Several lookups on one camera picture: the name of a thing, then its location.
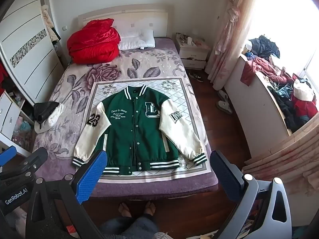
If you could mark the person's right foot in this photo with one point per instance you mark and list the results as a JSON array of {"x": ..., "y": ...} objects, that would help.
[{"x": 149, "y": 208}]

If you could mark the white slipper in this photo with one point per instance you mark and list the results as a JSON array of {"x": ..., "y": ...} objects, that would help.
[
  {"x": 224, "y": 107},
  {"x": 223, "y": 95}
]

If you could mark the white floral printed mat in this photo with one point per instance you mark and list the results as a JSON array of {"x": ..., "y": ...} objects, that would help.
[{"x": 174, "y": 89}]

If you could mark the pile of mixed clothes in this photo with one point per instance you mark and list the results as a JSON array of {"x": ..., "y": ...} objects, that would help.
[{"x": 281, "y": 99}]

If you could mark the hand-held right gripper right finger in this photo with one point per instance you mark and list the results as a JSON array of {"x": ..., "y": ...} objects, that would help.
[{"x": 224, "y": 176}]

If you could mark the cream hat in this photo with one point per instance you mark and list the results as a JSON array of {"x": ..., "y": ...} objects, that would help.
[{"x": 302, "y": 90}]

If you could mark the white wardrobe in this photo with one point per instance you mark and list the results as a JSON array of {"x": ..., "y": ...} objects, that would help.
[{"x": 32, "y": 62}]

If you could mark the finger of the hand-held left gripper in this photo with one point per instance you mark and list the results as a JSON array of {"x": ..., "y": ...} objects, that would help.
[
  {"x": 7, "y": 155},
  {"x": 27, "y": 163}
]

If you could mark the red quilt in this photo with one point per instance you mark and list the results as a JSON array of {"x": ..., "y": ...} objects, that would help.
[{"x": 92, "y": 42}]

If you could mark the beige hanging cloth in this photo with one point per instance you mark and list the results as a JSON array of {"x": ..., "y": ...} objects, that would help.
[{"x": 49, "y": 25}]

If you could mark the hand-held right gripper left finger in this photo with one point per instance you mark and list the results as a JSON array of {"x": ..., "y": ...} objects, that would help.
[{"x": 91, "y": 176}]

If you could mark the white pillow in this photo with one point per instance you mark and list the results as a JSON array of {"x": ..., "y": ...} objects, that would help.
[{"x": 134, "y": 41}]

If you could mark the white nightstand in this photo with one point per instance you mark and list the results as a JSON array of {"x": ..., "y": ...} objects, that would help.
[{"x": 193, "y": 54}]

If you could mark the person's leg in dark pants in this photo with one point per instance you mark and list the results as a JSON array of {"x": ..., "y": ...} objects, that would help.
[{"x": 134, "y": 229}]

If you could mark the green varsity jacket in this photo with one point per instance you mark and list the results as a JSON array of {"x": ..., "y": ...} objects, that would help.
[{"x": 124, "y": 129}]

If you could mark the pink floral curtain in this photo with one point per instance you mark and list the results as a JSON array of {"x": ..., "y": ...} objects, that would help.
[
  {"x": 231, "y": 29},
  {"x": 286, "y": 154}
]

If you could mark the person's left foot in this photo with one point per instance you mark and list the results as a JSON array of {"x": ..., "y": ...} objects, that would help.
[{"x": 125, "y": 210}]

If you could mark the black sneaker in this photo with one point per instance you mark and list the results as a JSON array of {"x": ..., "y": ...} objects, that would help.
[{"x": 195, "y": 77}]

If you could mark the person's foot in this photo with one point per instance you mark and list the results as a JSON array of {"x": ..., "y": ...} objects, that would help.
[
  {"x": 125, "y": 210},
  {"x": 149, "y": 208}
]

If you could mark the white bed headboard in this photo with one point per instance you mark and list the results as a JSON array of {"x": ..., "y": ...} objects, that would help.
[{"x": 149, "y": 20}]

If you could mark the white bucket hat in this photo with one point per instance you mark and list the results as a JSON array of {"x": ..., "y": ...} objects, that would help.
[{"x": 54, "y": 118}]

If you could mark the white window bench cabinet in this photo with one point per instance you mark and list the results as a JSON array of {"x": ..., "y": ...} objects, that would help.
[{"x": 246, "y": 104}]

